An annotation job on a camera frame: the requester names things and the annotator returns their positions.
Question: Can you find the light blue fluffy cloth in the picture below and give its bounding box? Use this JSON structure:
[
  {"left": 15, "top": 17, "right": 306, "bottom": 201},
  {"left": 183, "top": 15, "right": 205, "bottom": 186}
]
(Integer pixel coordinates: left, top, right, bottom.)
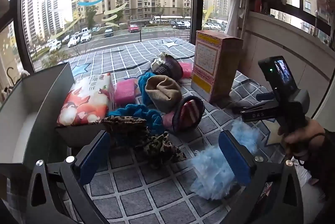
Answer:
[
  {"left": 230, "top": 119, "right": 262, "bottom": 154},
  {"left": 190, "top": 144, "right": 249, "bottom": 201}
]

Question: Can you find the beige knitted hat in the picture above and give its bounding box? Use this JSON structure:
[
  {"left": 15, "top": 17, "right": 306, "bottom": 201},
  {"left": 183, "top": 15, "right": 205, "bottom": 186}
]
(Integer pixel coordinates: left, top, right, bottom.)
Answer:
[{"left": 145, "top": 76, "right": 182, "bottom": 113}]

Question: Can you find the floral tissue pack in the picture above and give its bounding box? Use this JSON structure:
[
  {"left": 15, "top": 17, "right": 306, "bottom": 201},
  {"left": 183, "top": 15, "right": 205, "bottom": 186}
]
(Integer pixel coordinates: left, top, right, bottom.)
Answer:
[{"left": 57, "top": 74, "right": 116, "bottom": 126}]

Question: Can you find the pink sponge cloth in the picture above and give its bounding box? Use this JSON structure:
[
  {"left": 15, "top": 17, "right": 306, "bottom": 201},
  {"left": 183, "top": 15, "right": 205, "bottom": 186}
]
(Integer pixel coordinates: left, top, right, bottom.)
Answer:
[{"left": 114, "top": 80, "right": 138, "bottom": 107}]

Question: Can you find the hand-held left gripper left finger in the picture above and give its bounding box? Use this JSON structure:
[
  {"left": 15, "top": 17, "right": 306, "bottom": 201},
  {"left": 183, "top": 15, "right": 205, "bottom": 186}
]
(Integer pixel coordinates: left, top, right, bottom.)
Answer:
[{"left": 25, "top": 130, "right": 113, "bottom": 224}]

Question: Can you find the person's right forearm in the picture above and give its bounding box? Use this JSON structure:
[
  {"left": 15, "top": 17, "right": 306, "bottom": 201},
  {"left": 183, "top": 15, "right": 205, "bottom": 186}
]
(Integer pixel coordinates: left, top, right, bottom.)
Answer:
[{"left": 298, "top": 128, "right": 335, "bottom": 198}]

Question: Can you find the purple striped knit sock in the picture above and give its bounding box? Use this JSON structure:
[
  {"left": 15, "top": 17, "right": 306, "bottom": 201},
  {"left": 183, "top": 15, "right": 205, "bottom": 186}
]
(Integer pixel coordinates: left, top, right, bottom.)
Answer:
[{"left": 151, "top": 55, "right": 184, "bottom": 81}]

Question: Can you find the pink striped fuzzy sock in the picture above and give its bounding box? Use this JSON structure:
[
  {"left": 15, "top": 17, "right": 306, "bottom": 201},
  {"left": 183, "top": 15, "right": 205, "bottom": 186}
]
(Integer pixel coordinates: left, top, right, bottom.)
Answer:
[{"left": 162, "top": 95, "right": 205, "bottom": 133}]

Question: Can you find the grey checkered star blanket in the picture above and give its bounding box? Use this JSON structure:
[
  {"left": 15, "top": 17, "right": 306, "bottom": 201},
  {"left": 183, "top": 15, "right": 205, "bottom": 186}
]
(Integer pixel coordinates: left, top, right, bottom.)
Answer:
[{"left": 39, "top": 37, "right": 309, "bottom": 224}]

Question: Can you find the grey storage box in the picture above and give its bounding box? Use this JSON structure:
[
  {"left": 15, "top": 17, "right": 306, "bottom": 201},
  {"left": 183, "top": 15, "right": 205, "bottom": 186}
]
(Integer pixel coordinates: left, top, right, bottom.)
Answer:
[{"left": 0, "top": 62, "right": 116, "bottom": 180}]

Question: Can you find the pink cardboard box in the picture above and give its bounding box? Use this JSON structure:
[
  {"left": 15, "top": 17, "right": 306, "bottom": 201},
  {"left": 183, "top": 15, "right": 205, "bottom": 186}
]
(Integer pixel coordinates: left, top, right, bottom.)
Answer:
[{"left": 191, "top": 30, "right": 244, "bottom": 103}]

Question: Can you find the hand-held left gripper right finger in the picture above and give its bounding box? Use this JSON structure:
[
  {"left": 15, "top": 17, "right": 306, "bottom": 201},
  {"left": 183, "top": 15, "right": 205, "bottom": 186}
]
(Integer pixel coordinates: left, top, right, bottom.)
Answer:
[{"left": 218, "top": 130, "right": 305, "bottom": 224}]

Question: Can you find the person's right hand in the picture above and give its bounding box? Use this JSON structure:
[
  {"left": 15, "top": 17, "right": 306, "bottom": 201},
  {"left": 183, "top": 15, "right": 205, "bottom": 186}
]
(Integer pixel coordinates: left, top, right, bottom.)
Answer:
[{"left": 277, "top": 117, "right": 326, "bottom": 162}]

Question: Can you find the leopard print cloth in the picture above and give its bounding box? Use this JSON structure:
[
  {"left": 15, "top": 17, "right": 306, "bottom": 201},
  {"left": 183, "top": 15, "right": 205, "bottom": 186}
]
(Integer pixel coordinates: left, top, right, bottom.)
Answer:
[
  {"left": 136, "top": 132, "right": 187, "bottom": 169},
  {"left": 101, "top": 115, "right": 149, "bottom": 147}
]

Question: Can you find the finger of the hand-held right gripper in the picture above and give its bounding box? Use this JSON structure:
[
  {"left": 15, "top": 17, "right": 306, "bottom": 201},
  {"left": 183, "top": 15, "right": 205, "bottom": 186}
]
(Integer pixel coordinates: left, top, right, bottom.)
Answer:
[
  {"left": 241, "top": 108, "right": 277, "bottom": 123},
  {"left": 227, "top": 101, "right": 275, "bottom": 113}
]

